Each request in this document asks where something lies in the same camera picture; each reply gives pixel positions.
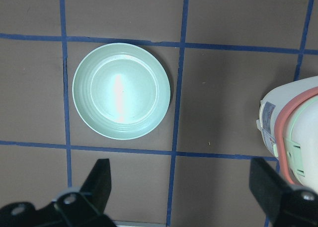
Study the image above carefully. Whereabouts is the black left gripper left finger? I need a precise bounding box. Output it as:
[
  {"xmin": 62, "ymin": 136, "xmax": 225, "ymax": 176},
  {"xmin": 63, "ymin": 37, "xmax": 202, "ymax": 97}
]
[{"xmin": 0, "ymin": 158, "xmax": 116, "ymax": 227}]

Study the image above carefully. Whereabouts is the far green plate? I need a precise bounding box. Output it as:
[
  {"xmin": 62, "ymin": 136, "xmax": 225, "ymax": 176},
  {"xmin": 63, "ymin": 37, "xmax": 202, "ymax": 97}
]
[{"xmin": 72, "ymin": 43, "xmax": 171, "ymax": 140}]

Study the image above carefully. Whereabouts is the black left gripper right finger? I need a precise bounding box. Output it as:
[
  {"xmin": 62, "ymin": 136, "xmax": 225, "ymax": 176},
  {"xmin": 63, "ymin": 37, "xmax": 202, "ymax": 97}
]
[{"xmin": 249, "ymin": 157, "xmax": 318, "ymax": 227}]

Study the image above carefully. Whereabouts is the white rice cooker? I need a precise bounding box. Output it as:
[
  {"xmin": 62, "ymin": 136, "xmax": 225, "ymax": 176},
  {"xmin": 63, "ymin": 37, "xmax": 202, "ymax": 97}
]
[{"xmin": 256, "ymin": 76, "xmax": 318, "ymax": 191}]

